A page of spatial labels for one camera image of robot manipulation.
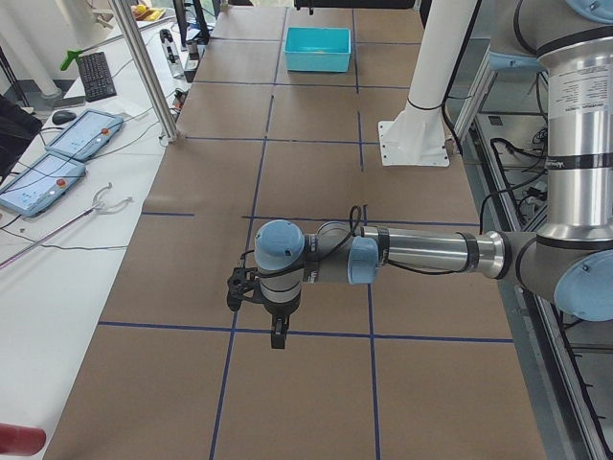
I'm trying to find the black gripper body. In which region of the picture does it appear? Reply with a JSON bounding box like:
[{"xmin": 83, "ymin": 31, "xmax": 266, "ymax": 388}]
[{"xmin": 264, "ymin": 299, "xmax": 300, "ymax": 331}]

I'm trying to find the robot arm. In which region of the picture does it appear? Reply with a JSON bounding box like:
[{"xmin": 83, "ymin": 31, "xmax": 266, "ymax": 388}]
[{"xmin": 248, "ymin": 1, "xmax": 612, "ymax": 349}]

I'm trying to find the white reach grabber tool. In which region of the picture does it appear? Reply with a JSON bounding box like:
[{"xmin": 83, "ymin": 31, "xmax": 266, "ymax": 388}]
[{"xmin": 1, "ymin": 182, "xmax": 134, "ymax": 269}]

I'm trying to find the far teach pendant tablet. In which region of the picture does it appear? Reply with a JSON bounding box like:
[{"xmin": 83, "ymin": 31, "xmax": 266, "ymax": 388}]
[{"xmin": 45, "ymin": 109, "xmax": 124, "ymax": 161}]

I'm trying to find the teach pendant tablet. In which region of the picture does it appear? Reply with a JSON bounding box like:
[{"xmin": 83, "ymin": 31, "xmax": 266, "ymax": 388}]
[
  {"xmin": 45, "ymin": 109, "xmax": 124, "ymax": 161},
  {"xmin": 1, "ymin": 152, "xmax": 85, "ymax": 218}
]

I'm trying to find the turquoise plastic storage bin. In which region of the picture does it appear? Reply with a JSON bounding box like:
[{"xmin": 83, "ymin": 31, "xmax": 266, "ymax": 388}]
[{"xmin": 284, "ymin": 27, "xmax": 352, "ymax": 73}]

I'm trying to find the near teach pendant tablet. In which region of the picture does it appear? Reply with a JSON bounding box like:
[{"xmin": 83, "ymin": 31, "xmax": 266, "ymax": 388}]
[{"xmin": 1, "ymin": 152, "xmax": 85, "ymax": 218}]

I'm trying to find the red cylinder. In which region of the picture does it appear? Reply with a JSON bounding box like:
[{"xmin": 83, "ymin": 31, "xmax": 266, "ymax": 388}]
[{"xmin": 0, "ymin": 423, "xmax": 47, "ymax": 456}]

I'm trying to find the black keyboard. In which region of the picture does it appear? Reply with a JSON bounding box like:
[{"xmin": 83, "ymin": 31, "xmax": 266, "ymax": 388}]
[{"xmin": 78, "ymin": 52, "xmax": 117, "ymax": 103}]

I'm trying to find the black computer mouse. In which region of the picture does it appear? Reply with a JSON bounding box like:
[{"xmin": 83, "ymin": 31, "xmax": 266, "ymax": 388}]
[{"xmin": 52, "ymin": 110, "xmax": 78, "ymax": 126}]

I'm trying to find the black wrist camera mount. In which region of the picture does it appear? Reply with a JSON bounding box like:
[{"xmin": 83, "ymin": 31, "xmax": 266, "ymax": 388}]
[{"xmin": 226, "ymin": 266, "xmax": 262, "ymax": 312}]

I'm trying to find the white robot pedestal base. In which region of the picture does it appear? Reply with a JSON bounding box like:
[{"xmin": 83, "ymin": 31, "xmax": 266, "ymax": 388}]
[{"xmin": 378, "ymin": 0, "xmax": 479, "ymax": 168}]

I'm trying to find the aluminium frame post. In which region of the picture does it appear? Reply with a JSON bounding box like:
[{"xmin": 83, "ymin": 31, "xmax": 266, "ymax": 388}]
[{"xmin": 109, "ymin": 0, "xmax": 178, "ymax": 143}]

